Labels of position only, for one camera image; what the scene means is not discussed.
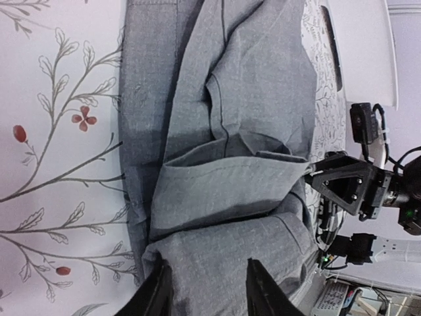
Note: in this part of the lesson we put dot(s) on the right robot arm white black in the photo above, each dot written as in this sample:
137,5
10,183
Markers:
361,248

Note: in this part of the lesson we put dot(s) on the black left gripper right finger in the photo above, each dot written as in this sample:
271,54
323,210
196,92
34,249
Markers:
264,296

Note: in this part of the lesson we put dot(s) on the floral patterned table cloth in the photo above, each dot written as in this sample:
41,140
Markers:
65,242

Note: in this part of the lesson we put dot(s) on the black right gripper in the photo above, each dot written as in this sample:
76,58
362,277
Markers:
348,182

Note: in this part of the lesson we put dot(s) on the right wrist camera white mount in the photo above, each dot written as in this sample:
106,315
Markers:
369,130

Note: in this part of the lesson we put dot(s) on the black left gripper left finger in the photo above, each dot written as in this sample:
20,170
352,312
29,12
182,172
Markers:
155,295

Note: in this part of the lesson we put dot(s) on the cluttered shelf items background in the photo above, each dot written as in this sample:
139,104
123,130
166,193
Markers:
335,296

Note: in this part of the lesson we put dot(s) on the grey long sleeve shirt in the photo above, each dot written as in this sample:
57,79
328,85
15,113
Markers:
217,119

